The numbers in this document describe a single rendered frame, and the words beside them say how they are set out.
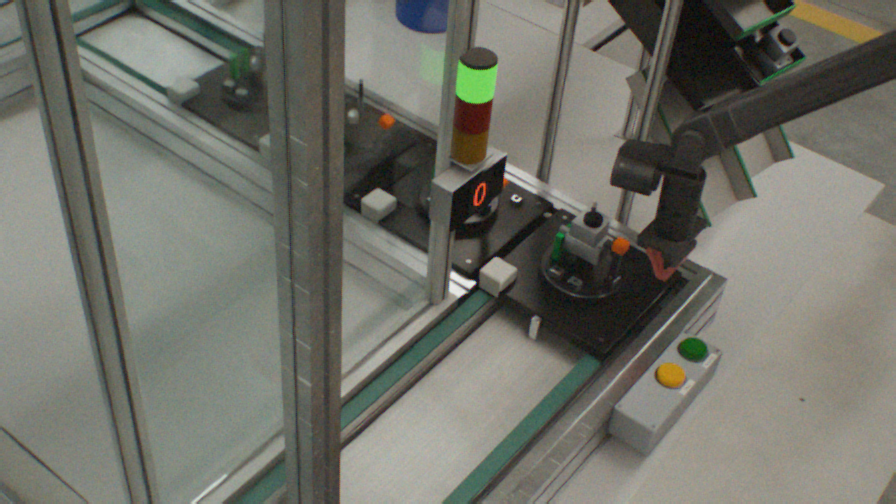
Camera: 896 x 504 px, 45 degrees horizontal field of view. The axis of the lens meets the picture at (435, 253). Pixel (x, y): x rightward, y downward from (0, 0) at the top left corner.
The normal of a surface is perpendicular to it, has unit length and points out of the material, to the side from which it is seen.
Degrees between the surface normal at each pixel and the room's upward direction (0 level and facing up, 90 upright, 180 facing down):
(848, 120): 0
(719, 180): 45
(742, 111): 64
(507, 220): 0
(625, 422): 90
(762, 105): 69
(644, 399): 0
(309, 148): 90
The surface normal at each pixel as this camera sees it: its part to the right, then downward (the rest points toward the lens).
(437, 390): 0.07, -0.73
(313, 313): 0.78, 0.46
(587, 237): -0.62, 0.50
